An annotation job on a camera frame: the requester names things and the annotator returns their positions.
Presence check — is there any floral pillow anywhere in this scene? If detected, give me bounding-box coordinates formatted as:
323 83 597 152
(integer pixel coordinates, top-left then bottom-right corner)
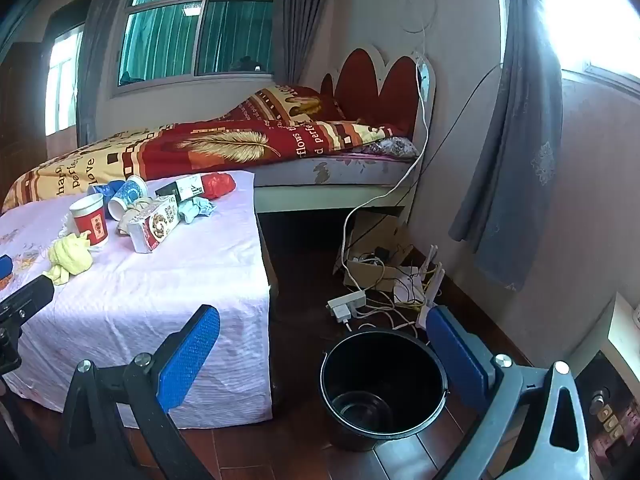
361 137 420 158

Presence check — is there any black cable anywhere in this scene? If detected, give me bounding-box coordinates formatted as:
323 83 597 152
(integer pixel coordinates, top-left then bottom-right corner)
350 62 503 261

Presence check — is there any green glass window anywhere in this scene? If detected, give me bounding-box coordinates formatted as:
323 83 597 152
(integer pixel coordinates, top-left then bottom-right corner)
112 0 281 98

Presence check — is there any yellow paper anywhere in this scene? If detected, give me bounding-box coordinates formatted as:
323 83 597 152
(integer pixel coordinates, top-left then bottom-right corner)
42 232 93 287

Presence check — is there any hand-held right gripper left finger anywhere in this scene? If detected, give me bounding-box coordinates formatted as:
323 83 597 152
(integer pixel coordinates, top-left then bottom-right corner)
57 304 222 480

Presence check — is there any grey floral mattress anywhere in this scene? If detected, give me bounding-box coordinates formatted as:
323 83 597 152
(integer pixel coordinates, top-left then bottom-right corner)
252 152 423 188

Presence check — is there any white cookie box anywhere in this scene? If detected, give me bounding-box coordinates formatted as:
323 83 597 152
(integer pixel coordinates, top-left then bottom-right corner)
126 195 182 255

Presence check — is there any brown wooden door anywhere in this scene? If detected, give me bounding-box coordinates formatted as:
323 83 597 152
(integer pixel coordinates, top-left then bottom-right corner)
0 42 48 196

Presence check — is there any red yellow printed blanket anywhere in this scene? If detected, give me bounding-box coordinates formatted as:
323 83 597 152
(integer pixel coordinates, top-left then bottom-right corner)
2 85 401 213

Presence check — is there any large bright window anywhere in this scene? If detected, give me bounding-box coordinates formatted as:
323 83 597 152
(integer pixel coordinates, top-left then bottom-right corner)
495 0 640 91

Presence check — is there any bright side window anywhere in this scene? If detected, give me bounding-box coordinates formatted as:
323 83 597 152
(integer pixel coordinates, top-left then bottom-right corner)
44 22 86 136

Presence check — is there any pink floral tablecloth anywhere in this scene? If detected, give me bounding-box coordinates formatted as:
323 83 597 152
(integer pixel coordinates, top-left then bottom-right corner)
0 170 273 430

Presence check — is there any black bucket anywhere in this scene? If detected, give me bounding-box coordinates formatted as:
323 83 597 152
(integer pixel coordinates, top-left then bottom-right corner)
320 327 449 452

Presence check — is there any white router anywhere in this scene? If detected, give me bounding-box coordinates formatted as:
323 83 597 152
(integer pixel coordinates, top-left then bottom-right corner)
395 245 446 311

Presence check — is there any white red bed frame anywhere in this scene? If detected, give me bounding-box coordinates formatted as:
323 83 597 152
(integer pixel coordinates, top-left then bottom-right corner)
252 45 437 223

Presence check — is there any light blue tissue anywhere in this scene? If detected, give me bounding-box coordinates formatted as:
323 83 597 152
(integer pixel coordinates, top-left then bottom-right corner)
177 196 217 224

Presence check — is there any cardboard box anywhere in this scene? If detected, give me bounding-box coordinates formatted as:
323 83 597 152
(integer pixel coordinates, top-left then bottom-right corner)
334 210 426 293

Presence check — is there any black white carton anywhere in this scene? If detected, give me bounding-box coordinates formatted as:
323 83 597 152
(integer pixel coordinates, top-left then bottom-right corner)
155 176 207 205

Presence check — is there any blue white paper cup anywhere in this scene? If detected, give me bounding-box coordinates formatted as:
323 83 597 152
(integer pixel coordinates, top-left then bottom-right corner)
107 175 149 222

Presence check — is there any red paper cup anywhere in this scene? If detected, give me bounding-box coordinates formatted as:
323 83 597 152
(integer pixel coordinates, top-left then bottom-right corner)
69 192 110 251

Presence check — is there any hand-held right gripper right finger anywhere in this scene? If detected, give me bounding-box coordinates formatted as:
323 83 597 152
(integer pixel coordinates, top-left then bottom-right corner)
426 305 593 480

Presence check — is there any red ball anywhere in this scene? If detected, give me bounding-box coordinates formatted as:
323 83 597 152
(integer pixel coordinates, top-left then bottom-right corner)
199 171 237 201

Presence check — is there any white cable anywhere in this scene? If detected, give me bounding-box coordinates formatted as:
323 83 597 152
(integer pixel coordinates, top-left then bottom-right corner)
342 0 436 286

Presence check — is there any tied grey curtain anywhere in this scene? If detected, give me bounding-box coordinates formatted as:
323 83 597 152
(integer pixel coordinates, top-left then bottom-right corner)
449 0 566 292

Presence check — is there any beige wrapper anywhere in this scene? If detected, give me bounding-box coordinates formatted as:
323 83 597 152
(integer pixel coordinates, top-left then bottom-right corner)
117 197 153 235

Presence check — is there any white floor power strip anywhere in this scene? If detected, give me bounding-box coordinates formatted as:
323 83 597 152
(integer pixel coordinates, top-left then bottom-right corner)
327 291 367 325

